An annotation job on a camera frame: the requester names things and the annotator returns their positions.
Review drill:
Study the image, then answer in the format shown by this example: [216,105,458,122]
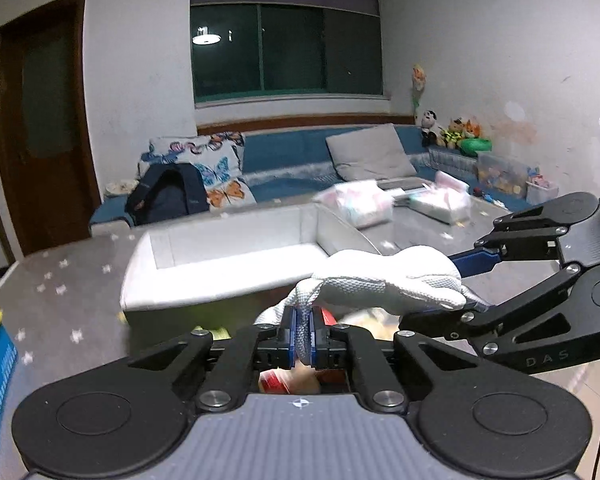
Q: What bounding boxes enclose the grey cushion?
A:
[326,124,416,182]

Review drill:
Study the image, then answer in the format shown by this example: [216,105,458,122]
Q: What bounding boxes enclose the pink tissue pack left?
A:
[312,180,393,229]

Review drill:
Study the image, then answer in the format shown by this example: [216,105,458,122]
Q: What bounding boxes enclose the panda plush toy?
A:
[420,110,446,148]

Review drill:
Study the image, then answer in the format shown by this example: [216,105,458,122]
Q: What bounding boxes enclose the mermaid doll on wall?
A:
[411,64,427,116]

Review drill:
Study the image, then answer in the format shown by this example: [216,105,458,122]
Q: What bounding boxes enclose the pink tissue pack right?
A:
[407,171,471,226]

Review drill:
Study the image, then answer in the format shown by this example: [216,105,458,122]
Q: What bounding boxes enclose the butterfly print pillow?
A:
[137,131,256,209]

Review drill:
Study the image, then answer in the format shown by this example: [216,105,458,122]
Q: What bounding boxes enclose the yellow tiger plush toy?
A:
[438,117,466,150]

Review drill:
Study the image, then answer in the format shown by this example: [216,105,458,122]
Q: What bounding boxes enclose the dark window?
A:
[189,0,384,102]

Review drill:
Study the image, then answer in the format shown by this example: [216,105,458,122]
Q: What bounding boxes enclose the dark blue backpack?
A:
[124,162,210,226]

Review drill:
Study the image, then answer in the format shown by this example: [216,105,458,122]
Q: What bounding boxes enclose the grey cardboard storage box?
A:
[120,203,377,350]

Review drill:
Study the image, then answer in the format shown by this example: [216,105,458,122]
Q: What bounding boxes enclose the blue sofa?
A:
[88,122,531,227]

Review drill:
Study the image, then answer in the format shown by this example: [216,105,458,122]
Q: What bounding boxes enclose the green plush toy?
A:
[458,138,492,157]

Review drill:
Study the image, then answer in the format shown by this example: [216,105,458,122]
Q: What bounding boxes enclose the clear toy storage bin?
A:
[476,152,529,198]

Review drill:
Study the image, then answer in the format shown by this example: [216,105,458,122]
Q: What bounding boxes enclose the dark wooden door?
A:
[0,0,100,255]

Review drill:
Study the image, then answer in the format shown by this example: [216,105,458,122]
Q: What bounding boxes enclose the pink tissue pack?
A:
[407,171,471,226]
[312,180,393,229]

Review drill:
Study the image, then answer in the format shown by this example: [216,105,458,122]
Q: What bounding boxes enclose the orange fox plush toy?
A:
[464,118,482,139]

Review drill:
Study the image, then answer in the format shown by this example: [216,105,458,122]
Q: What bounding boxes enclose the red toy figure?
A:
[258,366,321,394]

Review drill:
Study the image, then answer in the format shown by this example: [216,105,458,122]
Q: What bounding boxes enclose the white bowl on sofa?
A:
[105,179,138,197]

